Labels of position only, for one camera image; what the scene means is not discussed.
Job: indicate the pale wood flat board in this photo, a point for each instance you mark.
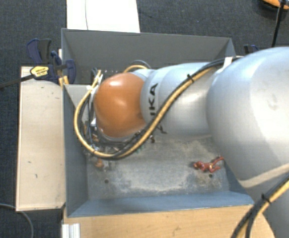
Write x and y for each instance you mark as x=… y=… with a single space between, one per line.
x=40 y=142

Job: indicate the grey metal bin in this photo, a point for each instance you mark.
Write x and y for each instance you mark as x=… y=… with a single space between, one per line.
x=159 y=177

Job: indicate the red toy figure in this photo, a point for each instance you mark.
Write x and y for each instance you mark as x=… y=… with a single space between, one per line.
x=205 y=166

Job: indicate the black cylinder on white bracket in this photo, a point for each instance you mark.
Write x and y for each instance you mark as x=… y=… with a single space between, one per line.
x=152 y=139

